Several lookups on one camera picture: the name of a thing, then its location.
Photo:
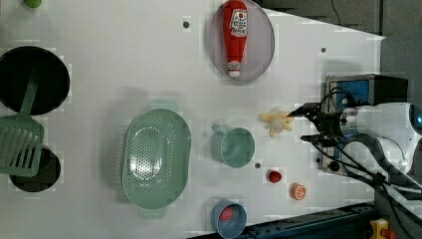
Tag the yellow red emergency button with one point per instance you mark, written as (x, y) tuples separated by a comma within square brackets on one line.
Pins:
[(381, 230)]

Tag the red ketchup bottle toy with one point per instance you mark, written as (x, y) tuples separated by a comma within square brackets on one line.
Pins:
[(235, 32)]

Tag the green marker cap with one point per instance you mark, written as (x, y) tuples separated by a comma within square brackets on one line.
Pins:
[(33, 3)]

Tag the red strawberry toy on table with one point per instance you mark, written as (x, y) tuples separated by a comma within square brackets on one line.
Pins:
[(275, 176)]

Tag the green spatula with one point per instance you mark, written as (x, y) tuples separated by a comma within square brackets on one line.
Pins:
[(22, 137)]

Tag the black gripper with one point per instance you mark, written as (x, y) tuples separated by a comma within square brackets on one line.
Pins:
[(328, 124)]

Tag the red strawberry toy in cup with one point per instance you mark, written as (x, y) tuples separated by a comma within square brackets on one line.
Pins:
[(226, 214)]

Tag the orange slice toy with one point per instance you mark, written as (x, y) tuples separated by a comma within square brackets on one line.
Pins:
[(298, 191)]

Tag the green perforated colander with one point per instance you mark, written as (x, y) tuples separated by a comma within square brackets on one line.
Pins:
[(156, 159)]

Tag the green mug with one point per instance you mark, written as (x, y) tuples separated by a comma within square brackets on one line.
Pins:
[(234, 146)]

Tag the peeled banana toy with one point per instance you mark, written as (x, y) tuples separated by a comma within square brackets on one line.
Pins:
[(277, 122)]

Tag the black toaster oven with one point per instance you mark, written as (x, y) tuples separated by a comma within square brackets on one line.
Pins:
[(365, 89)]

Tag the blue cup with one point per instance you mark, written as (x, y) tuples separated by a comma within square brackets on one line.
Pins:
[(232, 228)]

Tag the grey round plate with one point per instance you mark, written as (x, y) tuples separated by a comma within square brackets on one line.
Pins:
[(260, 45)]

